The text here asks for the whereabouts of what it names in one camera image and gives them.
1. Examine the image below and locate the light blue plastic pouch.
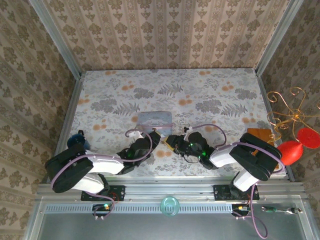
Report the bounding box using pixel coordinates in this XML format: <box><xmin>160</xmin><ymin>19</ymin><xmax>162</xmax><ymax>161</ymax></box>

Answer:
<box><xmin>136</xmin><ymin>110</ymin><xmax>174</xmax><ymax>138</ymax></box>

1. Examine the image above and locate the floral table cover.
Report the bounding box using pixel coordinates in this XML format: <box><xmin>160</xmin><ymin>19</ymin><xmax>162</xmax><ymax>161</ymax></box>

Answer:
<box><xmin>59</xmin><ymin>68</ymin><xmax>289</xmax><ymax>178</ymax></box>

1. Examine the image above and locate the green glass cup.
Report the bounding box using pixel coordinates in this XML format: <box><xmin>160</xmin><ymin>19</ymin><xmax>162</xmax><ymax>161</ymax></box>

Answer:
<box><xmin>160</xmin><ymin>195</ymin><xmax>181</xmax><ymax>217</ymax></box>

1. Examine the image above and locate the dark blue glass jug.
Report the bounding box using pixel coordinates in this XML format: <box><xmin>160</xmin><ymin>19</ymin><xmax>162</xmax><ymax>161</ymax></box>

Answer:
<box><xmin>66</xmin><ymin>129</ymin><xmax>90</xmax><ymax>151</ymax></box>

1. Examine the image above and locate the small circuit board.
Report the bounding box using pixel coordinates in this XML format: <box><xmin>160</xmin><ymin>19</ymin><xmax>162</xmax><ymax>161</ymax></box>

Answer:
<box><xmin>231</xmin><ymin>203</ymin><xmax>251</xmax><ymax>216</ymax></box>
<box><xmin>91</xmin><ymin>203</ymin><xmax>113</xmax><ymax>214</ymax></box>

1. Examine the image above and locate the brown wooden board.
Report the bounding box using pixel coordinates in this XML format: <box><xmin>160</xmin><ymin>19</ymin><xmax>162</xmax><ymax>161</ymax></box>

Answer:
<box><xmin>246</xmin><ymin>127</ymin><xmax>284</xmax><ymax>174</ymax></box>

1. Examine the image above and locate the red rubber bulb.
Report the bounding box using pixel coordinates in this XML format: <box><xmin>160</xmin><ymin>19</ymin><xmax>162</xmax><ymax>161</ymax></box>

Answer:
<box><xmin>276</xmin><ymin>140</ymin><xmax>305</xmax><ymax>167</ymax></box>

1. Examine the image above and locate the red round disc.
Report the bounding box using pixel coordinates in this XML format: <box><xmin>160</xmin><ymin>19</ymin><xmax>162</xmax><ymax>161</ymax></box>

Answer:
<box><xmin>297</xmin><ymin>127</ymin><xmax>320</xmax><ymax>150</ymax></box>

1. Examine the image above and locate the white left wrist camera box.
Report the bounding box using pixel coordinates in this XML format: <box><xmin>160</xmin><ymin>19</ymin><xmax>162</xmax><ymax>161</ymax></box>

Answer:
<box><xmin>128</xmin><ymin>130</ymin><xmax>146</xmax><ymax>140</ymax></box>

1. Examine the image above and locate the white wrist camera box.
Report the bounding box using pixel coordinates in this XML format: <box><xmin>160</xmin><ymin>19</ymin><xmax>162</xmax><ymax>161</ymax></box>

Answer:
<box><xmin>128</xmin><ymin>130</ymin><xmax>146</xmax><ymax>140</ymax></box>
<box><xmin>183</xmin><ymin>126</ymin><xmax>198</xmax><ymax>138</ymax></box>

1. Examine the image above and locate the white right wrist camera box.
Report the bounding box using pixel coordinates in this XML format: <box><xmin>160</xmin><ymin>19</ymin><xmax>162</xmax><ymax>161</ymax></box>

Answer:
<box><xmin>183</xmin><ymin>126</ymin><xmax>198</xmax><ymax>138</ymax></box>

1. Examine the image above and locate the aluminium front rail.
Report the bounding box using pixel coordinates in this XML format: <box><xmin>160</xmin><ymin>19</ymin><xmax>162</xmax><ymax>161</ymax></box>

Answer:
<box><xmin>36</xmin><ymin>181</ymin><xmax>310</xmax><ymax>201</ymax></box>

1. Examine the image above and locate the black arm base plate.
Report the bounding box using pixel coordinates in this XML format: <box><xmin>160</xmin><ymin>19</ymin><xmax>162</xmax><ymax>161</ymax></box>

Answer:
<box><xmin>80</xmin><ymin>184</ymin><xmax>126</xmax><ymax>202</ymax></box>
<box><xmin>213</xmin><ymin>184</ymin><xmax>260</xmax><ymax>201</ymax></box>

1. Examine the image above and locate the grey slotted cable duct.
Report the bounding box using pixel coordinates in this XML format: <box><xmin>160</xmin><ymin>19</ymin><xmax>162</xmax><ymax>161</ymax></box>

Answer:
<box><xmin>41</xmin><ymin>202</ymin><xmax>235</xmax><ymax>214</ymax></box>

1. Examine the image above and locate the aluminium side rail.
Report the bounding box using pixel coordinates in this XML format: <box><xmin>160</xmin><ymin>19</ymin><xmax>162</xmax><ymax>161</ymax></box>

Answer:
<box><xmin>255</xmin><ymin>71</ymin><xmax>293</xmax><ymax>181</ymax></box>
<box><xmin>46</xmin><ymin>76</ymin><xmax>86</xmax><ymax>185</ymax></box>

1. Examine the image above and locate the green-handled screwdriver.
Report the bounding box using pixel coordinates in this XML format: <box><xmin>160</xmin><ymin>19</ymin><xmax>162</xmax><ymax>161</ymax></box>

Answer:
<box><xmin>260</xmin><ymin>205</ymin><xmax>288</xmax><ymax>214</ymax></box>

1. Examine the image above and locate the gold wire stand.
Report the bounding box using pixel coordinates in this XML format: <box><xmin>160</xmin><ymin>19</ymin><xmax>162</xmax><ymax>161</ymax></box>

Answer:
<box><xmin>259</xmin><ymin>86</ymin><xmax>320</xmax><ymax>151</ymax></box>

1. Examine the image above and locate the aluminium frame post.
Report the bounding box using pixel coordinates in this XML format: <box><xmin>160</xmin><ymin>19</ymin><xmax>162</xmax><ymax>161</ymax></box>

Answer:
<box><xmin>254</xmin><ymin>0</ymin><xmax>307</xmax><ymax>76</ymax></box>
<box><xmin>28</xmin><ymin>0</ymin><xmax>83</xmax><ymax>80</ymax></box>

